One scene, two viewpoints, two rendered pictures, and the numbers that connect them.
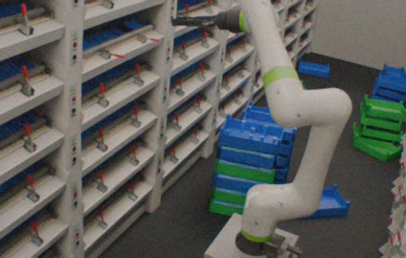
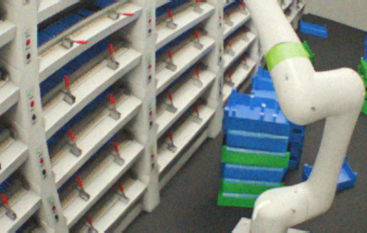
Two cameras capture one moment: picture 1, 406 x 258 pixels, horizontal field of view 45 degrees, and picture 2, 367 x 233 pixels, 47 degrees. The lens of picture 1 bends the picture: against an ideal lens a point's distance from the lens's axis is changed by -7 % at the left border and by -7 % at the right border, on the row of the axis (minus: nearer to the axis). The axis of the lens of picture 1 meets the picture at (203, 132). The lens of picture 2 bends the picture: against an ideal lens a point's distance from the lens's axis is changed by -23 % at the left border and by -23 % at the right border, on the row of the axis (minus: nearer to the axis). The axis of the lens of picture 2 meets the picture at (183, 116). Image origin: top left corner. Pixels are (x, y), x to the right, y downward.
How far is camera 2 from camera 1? 0.49 m
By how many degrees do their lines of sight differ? 5
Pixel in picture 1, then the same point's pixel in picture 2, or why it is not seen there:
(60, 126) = (22, 137)
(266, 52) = (264, 24)
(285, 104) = (297, 94)
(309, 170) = (324, 168)
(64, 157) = (33, 171)
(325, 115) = (341, 104)
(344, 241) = (351, 214)
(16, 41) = not seen: outside the picture
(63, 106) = (21, 115)
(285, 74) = (292, 54)
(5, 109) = not seen: outside the picture
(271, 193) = (283, 201)
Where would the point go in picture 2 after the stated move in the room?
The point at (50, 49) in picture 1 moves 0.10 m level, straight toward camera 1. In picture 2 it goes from (6, 53) to (1, 66)
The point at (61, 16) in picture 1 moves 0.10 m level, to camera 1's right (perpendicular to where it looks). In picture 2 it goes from (12, 15) to (41, 10)
